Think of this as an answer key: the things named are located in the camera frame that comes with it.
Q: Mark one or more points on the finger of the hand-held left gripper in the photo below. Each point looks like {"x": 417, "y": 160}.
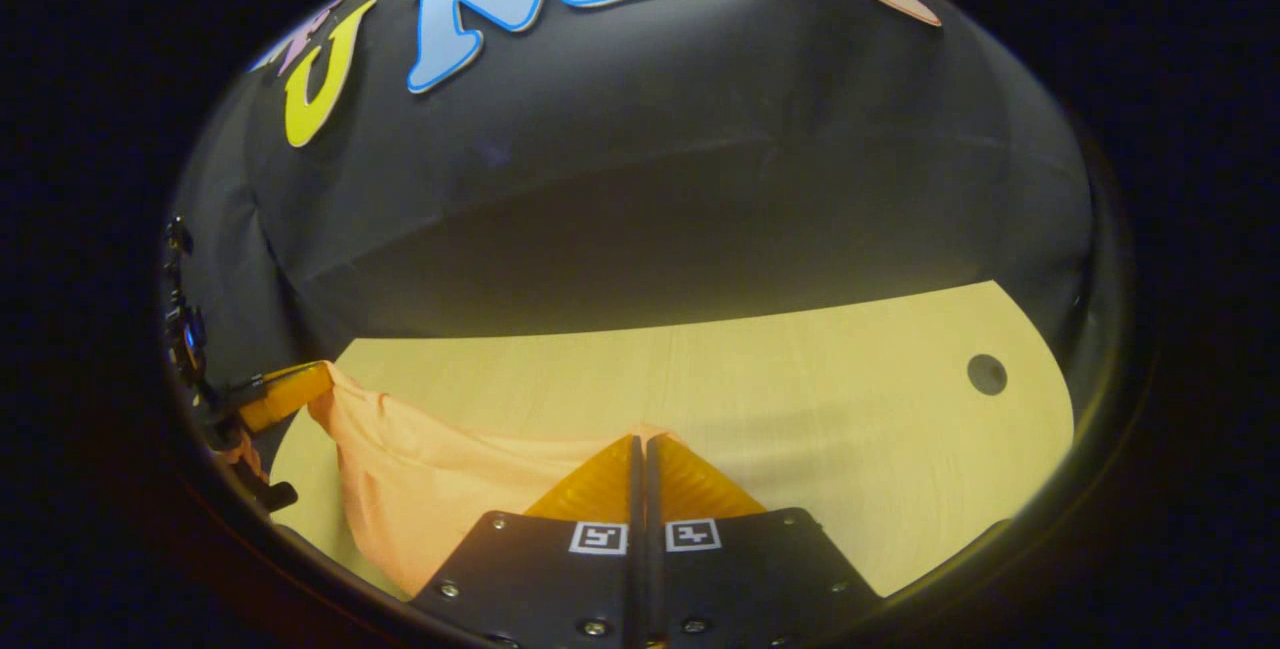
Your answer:
{"x": 290, "y": 394}

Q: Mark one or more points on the black backdrop cloth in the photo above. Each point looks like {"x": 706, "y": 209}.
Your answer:
{"x": 660, "y": 179}

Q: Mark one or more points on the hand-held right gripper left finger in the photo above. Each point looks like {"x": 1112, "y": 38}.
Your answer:
{"x": 560, "y": 579}

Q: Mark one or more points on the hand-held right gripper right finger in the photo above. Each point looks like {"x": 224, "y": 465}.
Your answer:
{"x": 730, "y": 579}

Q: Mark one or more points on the orange T-shirt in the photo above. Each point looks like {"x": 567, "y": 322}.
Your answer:
{"x": 430, "y": 489}

